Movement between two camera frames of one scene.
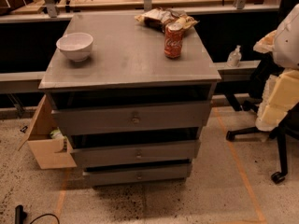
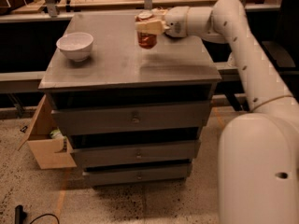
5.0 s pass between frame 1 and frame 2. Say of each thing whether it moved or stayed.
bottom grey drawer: stayed
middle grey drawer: stayed
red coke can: moved
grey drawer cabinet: stayed
